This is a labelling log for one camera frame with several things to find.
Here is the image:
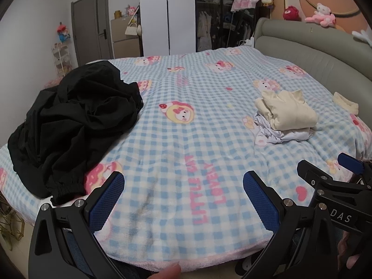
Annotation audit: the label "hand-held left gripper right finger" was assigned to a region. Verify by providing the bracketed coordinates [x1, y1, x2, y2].
[241, 170, 343, 279]

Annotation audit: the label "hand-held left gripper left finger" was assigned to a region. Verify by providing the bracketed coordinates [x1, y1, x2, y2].
[27, 171, 125, 279]

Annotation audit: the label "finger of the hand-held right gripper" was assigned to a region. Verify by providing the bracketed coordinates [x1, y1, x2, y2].
[296, 159, 341, 190]
[337, 153, 372, 182]

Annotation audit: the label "glass wardrobe with clothes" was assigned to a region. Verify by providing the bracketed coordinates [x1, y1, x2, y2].
[194, 0, 263, 52]

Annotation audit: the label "person's right hand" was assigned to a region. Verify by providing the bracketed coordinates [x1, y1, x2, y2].
[339, 230, 364, 271]

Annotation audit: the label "person's left hand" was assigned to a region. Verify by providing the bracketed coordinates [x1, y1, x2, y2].
[150, 262, 182, 279]

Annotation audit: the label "white folded garment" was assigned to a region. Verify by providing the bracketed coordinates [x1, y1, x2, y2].
[253, 113, 316, 145]

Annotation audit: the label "person's blue jeans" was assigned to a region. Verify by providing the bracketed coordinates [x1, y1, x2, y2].
[60, 229, 96, 279]

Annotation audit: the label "small cream cloth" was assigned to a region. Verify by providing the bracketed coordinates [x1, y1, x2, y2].
[333, 91, 360, 116]

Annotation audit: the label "cream folded garment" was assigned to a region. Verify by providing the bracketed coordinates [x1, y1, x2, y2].
[255, 90, 318, 131]

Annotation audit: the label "black pants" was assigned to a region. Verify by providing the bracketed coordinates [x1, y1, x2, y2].
[7, 89, 140, 206]

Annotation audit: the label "checkered cartoon printed blanket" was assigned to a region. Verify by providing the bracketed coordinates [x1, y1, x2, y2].
[0, 46, 372, 273]

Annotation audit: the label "grey padded bed headboard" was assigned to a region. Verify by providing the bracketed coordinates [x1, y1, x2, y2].
[254, 17, 372, 117]

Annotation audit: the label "pink and white cat plush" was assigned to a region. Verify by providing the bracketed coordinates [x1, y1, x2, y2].
[305, 3, 337, 28]

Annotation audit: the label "beige cabinet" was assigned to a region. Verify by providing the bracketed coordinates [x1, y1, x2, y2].
[110, 16, 145, 59]

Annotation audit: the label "red plush toy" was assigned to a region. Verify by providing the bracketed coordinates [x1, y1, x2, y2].
[283, 5, 301, 22]

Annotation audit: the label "white handbag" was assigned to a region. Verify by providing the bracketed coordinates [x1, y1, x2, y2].
[125, 20, 138, 36]

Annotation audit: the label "red and blue doll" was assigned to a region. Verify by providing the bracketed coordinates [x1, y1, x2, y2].
[56, 23, 71, 43]

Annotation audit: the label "grey door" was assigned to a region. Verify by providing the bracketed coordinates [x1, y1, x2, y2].
[71, 0, 114, 68]

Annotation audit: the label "white wardrobe panel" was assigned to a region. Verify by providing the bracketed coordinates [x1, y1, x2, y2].
[139, 0, 199, 57]

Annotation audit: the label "gold wire basket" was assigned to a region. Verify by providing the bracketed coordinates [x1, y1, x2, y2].
[0, 205, 27, 251]

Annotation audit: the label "white wire rack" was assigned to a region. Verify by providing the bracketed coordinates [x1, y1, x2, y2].
[52, 41, 73, 78]

